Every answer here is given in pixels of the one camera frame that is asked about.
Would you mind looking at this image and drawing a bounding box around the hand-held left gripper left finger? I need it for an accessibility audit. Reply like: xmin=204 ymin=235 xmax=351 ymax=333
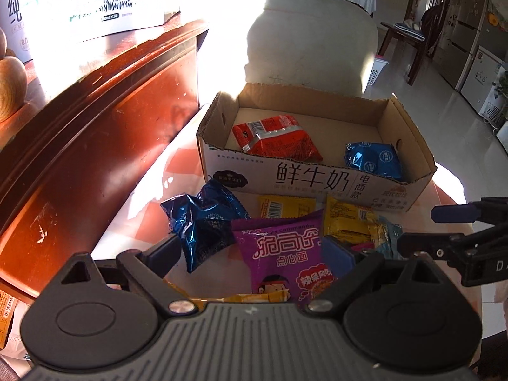
xmin=48 ymin=233 xmax=199 ymax=318

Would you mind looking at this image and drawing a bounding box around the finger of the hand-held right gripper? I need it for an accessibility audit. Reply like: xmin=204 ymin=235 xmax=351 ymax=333
xmin=396 ymin=232 xmax=470 ymax=266
xmin=431 ymin=202 xmax=490 ymax=225

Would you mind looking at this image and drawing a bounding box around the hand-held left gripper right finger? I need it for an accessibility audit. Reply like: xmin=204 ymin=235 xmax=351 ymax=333
xmin=305 ymin=235 xmax=447 ymax=315

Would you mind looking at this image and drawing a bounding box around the light blue snack packet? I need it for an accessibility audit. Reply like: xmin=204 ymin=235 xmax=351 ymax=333
xmin=375 ymin=215 xmax=404 ymax=260

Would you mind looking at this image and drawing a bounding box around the dark blue snack packet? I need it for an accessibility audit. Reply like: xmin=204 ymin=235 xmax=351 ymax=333
xmin=160 ymin=178 xmax=251 ymax=274

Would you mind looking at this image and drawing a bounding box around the purple snack packet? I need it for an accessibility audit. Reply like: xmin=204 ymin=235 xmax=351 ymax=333
xmin=231 ymin=209 xmax=343 ymax=311

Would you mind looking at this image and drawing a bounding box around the yellow snack packet with barcode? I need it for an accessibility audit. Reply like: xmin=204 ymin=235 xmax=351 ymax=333
xmin=257 ymin=194 xmax=319 ymax=220

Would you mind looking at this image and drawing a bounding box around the cardboard box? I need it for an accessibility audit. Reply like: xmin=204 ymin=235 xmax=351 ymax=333
xmin=196 ymin=83 xmax=438 ymax=214

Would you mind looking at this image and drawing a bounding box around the red snack packet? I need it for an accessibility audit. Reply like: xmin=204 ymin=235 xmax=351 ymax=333
xmin=232 ymin=114 xmax=324 ymax=163

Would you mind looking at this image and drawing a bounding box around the white chest freezer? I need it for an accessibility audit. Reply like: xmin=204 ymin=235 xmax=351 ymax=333
xmin=460 ymin=44 xmax=508 ymax=122

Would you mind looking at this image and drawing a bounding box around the red wooden cabinet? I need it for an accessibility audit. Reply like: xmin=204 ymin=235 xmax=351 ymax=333
xmin=0 ymin=19 xmax=210 ymax=307

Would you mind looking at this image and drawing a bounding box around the white perforated basket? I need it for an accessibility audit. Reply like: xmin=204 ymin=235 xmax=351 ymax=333
xmin=368 ymin=55 xmax=392 ymax=88

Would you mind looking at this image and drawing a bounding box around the orange printed packet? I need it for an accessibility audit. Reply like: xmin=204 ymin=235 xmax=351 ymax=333
xmin=0 ymin=290 xmax=20 ymax=349

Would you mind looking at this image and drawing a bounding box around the dark wooden chair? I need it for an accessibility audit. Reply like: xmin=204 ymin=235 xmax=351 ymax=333
xmin=380 ymin=7 xmax=439 ymax=85

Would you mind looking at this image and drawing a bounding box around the silver refrigerator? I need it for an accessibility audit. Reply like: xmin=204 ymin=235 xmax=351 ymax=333
xmin=448 ymin=0 xmax=501 ymax=90

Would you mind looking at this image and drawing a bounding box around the grey sofa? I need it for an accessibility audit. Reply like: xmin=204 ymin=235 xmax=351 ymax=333
xmin=178 ymin=0 xmax=379 ymax=101

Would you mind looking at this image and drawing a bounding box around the wooden gourd ornament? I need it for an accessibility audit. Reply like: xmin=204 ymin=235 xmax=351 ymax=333
xmin=0 ymin=27 xmax=29 ymax=124

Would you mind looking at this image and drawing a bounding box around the white and green milk carton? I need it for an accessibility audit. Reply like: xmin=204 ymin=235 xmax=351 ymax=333
xmin=0 ymin=0 xmax=181 ymax=64

